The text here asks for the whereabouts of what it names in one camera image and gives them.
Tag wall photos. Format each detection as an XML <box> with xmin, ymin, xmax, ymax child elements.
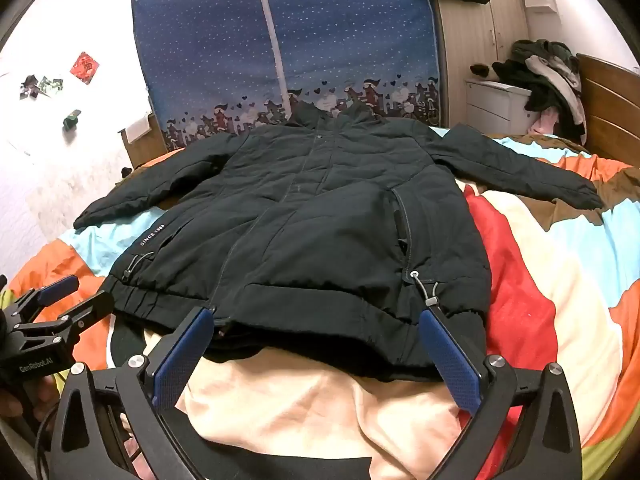
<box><xmin>19</xmin><ymin>74</ymin><xmax>65</xmax><ymax>101</ymax></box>

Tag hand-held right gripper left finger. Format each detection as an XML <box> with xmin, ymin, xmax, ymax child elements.
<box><xmin>50</xmin><ymin>305</ymin><xmax>216</xmax><ymax>480</ymax></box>

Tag white drawer cabinet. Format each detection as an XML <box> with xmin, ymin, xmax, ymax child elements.
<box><xmin>464</xmin><ymin>79</ymin><xmax>538</xmax><ymax>135</ymax></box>

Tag black cable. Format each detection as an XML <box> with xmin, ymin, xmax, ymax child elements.
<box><xmin>30</xmin><ymin>407</ymin><xmax>66</xmax><ymax>480</ymax></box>

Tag pile of dark clothes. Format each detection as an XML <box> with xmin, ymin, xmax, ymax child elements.
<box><xmin>492</xmin><ymin>39</ymin><xmax>587</xmax><ymax>145</ymax></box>

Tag wooden wardrobe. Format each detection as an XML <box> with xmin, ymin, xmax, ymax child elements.
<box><xmin>435</xmin><ymin>0</ymin><xmax>531</xmax><ymax>128</ymax></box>

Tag red wall decoration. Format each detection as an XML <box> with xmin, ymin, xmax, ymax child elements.
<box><xmin>69</xmin><ymin>51</ymin><xmax>100</xmax><ymax>85</ymax></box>

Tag blue dotted fabric wardrobe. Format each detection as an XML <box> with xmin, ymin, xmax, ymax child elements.
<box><xmin>130</xmin><ymin>0</ymin><xmax>443</xmax><ymax>151</ymax></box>

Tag person's left hand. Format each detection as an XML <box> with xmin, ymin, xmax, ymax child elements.
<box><xmin>0</xmin><ymin>377</ymin><xmax>61</xmax><ymax>421</ymax></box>

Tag white paper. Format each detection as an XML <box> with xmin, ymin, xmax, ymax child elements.
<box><xmin>122</xmin><ymin>115</ymin><xmax>153</xmax><ymax>143</ymax></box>

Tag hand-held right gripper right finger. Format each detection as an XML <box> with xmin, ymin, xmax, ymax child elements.
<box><xmin>419</xmin><ymin>305</ymin><xmax>583</xmax><ymax>480</ymax></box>

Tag wooden headboard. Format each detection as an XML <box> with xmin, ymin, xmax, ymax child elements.
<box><xmin>575</xmin><ymin>53</ymin><xmax>640</xmax><ymax>168</ymax></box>

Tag pink cloth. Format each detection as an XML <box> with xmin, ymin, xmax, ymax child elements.
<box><xmin>530</xmin><ymin>107</ymin><xmax>558</xmax><ymax>136</ymax></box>

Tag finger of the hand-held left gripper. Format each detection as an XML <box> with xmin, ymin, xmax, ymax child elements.
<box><xmin>10</xmin><ymin>275</ymin><xmax>81</xmax><ymax>328</ymax></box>
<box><xmin>14</xmin><ymin>290</ymin><xmax>116</xmax><ymax>358</ymax></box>

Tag wooden nightstand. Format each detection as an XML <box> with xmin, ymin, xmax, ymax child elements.
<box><xmin>117</xmin><ymin>112</ymin><xmax>168</xmax><ymax>168</ymax></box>

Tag peach cloth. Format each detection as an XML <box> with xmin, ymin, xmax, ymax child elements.
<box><xmin>145</xmin><ymin>330</ymin><xmax>463</xmax><ymax>480</ymax></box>

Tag black cloth with white trim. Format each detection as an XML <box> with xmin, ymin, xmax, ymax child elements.
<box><xmin>106</xmin><ymin>315</ymin><xmax>151</xmax><ymax>371</ymax></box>

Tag black padded jacket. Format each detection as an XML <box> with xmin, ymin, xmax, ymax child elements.
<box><xmin>73</xmin><ymin>101</ymin><xmax>604</xmax><ymax>383</ymax></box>

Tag colourful patchwork blanket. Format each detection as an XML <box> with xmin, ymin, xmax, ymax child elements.
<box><xmin>7</xmin><ymin>127</ymin><xmax>640</xmax><ymax>480</ymax></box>

